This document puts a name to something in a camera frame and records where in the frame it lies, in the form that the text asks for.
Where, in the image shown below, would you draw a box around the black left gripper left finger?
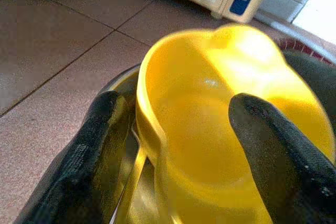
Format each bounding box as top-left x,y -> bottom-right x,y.
13,90 -> 132,224

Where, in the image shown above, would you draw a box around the steel bowl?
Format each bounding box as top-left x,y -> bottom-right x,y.
98,48 -> 336,224

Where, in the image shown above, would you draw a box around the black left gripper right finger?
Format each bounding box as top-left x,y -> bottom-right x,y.
228,92 -> 336,224

